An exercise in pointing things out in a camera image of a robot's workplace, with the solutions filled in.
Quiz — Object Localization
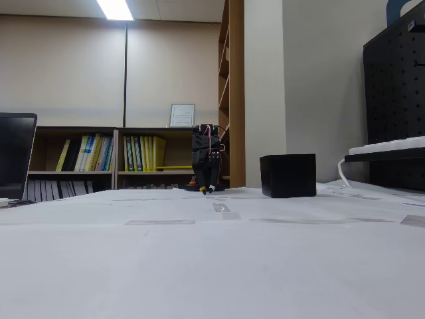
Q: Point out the black open box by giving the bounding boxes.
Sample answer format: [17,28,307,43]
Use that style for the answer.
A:
[259,153,317,199]

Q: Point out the low wooden bookshelf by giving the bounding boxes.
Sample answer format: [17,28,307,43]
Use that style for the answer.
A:
[114,127,197,190]
[28,126,118,202]

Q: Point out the clear tape strip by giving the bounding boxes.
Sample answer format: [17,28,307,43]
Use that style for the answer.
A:
[212,201,242,221]

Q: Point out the wide yellow binder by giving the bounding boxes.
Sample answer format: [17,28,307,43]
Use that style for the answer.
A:
[152,136,167,172]

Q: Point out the framed white certificate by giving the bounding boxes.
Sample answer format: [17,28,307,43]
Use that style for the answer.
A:
[169,104,196,128]

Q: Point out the tall wooden bookshelf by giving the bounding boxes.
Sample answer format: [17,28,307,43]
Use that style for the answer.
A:
[218,0,246,189]

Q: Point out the white paper table cover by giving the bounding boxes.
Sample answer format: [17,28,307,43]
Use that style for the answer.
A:
[0,186,425,319]

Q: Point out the light blue book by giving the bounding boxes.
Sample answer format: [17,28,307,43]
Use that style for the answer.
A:
[99,136,114,172]

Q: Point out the yellow green book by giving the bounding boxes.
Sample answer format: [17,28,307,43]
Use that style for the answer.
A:
[86,134,102,172]

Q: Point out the black vertical pole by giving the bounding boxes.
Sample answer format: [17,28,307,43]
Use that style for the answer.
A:
[122,19,129,128]

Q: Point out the white and yellow book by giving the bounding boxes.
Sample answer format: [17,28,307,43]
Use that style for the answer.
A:
[74,135,90,172]

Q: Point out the black book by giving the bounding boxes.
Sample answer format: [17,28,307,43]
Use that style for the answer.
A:
[62,139,82,172]

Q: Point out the slim yellow book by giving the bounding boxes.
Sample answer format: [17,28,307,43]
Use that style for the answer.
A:
[55,139,71,172]

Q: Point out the ceiling light panel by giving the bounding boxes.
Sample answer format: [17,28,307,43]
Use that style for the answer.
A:
[96,0,136,22]

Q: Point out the white power strip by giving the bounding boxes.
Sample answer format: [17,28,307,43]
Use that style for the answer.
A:
[348,135,425,156]

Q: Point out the laptop with dark screen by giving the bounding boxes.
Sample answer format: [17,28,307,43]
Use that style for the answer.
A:
[0,112,38,201]

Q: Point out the black pegboard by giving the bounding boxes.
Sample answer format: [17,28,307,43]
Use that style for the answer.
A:
[363,6,425,193]

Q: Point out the blue chair back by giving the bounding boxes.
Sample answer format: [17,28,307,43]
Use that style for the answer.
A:
[386,0,422,27]

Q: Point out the white power cable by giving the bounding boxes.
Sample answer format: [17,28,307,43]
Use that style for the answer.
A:
[337,158,353,189]

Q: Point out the black shelf rail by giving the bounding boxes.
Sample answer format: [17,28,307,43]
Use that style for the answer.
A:
[344,148,425,163]

